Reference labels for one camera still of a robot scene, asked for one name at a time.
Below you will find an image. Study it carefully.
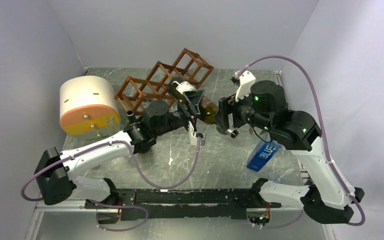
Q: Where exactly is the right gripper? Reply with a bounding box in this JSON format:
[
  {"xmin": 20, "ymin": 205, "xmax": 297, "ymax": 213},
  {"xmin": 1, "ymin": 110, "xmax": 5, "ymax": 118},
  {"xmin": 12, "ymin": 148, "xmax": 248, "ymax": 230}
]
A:
[{"xmin": 212, "ymin": 85, "xmax": 274, "ymax": 133}]

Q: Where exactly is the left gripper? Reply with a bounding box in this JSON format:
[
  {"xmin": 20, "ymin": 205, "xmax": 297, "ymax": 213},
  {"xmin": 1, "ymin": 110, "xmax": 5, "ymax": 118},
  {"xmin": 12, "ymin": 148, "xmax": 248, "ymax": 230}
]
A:
[{"xmin": 154, "ymin": 89, "xmax": 205, "ymax": 137}]

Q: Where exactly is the green wine bottle tan label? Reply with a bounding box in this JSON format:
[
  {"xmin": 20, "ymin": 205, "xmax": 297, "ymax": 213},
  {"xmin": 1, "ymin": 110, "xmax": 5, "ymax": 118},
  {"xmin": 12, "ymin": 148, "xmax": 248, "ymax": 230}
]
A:
[{"xmin": 167, "ymin": 77, "xmax": 219, "ymax": 125}]

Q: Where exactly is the clear glass bottle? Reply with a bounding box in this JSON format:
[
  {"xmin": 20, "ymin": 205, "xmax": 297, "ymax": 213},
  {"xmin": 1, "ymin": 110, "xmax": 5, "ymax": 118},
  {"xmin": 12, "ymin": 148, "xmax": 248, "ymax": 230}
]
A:
[{"xmin": 106, "ymin": 115, "xmax": 122, "ymax": 133}]

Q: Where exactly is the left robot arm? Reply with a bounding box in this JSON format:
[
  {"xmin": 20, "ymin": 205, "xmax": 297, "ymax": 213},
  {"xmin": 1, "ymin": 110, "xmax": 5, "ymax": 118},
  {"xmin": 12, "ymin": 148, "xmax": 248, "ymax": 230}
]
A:
[{"xmin": 33, "ymin": 90, "xmax": 204, "ymax": 208}]

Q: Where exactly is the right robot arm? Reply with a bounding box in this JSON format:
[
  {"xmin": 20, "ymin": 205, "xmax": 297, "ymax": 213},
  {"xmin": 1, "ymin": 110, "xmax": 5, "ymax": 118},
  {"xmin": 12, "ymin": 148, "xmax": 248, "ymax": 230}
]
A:
[{"xmin": 217, "ymin": 80, "xmax": 365, "ymax": 224}]

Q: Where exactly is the clear round bottle red label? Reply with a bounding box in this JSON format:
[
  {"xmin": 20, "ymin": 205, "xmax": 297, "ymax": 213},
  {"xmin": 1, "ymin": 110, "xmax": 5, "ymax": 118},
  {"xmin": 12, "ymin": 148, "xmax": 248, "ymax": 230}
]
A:
[{"xmin": 216, "ymin": 125, "xmax": 240, "ymax": 139}]

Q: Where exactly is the brown wooden wine rack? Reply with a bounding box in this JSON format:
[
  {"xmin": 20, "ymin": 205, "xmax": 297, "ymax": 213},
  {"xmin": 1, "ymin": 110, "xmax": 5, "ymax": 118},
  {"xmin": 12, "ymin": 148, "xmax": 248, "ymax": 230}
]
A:
[{"xmin": 114, "ymin": 48, "xmax": 214, "ymax": 116}]

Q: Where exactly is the blue square bottle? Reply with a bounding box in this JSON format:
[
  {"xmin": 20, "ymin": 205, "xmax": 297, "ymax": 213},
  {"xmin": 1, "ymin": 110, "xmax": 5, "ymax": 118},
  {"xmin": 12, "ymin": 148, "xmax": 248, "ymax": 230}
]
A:
[{"xmin": 246, "ymin": 141, "xmax": 283, "ymax": 172}]

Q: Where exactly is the dark wine bottle left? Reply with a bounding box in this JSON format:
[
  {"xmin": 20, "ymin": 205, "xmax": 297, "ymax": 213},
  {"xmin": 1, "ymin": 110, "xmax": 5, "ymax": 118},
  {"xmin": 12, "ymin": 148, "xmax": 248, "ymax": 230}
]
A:
[{"xmin": 126, "ymin": 110, "xmax": 137, "ymax": 125}]

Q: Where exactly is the cream orange cylindrical box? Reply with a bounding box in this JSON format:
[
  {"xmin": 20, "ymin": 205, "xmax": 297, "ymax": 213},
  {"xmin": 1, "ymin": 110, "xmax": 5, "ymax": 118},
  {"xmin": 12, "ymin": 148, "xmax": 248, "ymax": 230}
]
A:
[{"xmin": 59, "ymin": 75, "xmax": 121, "ymax": 140}]

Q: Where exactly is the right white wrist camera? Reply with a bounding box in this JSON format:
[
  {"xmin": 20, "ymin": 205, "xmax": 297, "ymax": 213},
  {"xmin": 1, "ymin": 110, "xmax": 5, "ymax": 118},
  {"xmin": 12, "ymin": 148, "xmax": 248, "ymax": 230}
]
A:
[{"xmin": 231, "ymin": 70, "xmax": 256, "ymax": 102}]

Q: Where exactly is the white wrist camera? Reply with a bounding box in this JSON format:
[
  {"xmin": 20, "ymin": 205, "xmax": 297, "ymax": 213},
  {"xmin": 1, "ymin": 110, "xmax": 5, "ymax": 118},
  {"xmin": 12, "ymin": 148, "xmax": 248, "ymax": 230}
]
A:
[
  {"xmin": 231, "ymin": 70, "xmax": 256, "ymax": 102},
  {"xmin": 188, "ymin": 121, "xmax": 206, "ymax": 146}
]

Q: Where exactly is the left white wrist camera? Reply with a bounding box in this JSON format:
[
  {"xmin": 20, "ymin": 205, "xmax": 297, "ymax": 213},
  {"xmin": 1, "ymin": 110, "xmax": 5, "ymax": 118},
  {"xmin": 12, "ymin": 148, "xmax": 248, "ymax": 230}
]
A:
[{"xmin": 188, "ymin": 121, "xmax": 206, "ymax": 146}]

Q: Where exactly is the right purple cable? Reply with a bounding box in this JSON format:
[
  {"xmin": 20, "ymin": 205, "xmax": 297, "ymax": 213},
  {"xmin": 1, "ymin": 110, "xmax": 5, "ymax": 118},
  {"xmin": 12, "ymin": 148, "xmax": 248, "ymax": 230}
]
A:
[{"xmin": 235, "ymin": 54, "xmax": 367, "ymax": 230}]

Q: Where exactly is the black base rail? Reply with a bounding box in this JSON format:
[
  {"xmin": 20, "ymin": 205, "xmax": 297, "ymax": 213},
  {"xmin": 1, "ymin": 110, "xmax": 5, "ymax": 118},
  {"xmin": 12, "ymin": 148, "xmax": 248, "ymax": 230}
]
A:
[{"xmin": 84, "ymin": 188, "xmax": 281, "ymax": 221}]

